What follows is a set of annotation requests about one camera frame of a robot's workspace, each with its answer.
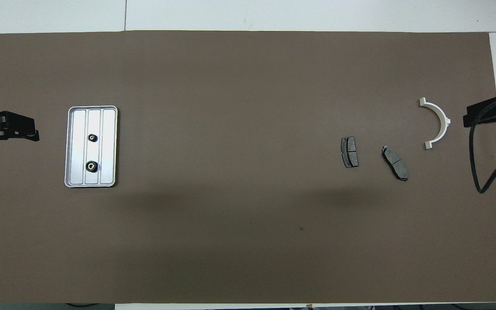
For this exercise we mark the small black bearing gear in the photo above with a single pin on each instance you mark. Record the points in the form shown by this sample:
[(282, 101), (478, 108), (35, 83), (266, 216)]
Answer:
[(93, 137)]

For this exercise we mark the large black bearing gear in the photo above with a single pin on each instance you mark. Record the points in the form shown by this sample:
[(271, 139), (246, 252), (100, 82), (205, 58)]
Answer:
[(91, 166)]

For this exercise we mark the silver metal tray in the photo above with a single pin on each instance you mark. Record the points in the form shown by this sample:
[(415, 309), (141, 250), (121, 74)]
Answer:
[(106, 146)]

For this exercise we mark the elongated dark grey brake pad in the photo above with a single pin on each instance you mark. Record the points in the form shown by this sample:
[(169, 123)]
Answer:
[(395, 163)]

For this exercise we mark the rectangular dark grey brake pad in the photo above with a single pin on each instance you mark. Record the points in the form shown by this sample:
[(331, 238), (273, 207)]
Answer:
[(350, 151)]

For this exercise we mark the brown table mat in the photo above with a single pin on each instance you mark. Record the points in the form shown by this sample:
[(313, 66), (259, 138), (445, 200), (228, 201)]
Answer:
[(230, 86)]

